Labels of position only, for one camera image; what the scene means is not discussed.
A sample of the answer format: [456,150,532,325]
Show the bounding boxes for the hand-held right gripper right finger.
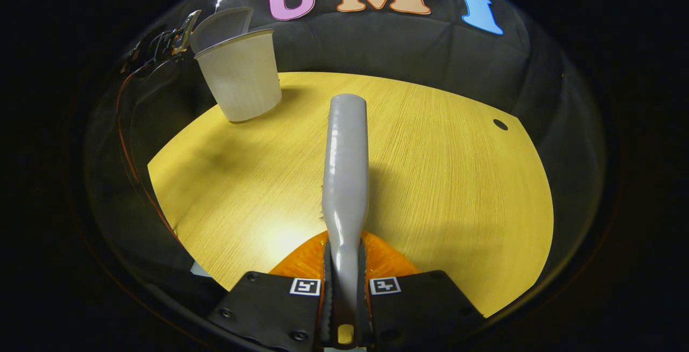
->
[360,232,480,352]

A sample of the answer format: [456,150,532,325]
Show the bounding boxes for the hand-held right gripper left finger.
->
[207,231,330,352]

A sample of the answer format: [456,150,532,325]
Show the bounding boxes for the grey dustpan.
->
[188,6,255,54]

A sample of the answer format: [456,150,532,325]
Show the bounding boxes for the white ribbed garbage bin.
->
[194,28,283,123]

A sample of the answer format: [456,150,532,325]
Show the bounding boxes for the small grey broom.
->
[321,94,370,348]

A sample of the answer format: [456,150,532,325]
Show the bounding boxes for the wooden desktop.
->
[147,71,555,319]

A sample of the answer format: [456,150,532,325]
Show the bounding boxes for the black backdrop cloth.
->
[83,0,606,288]

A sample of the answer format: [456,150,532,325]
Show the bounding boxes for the thin red cable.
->
[116,64,181,242]

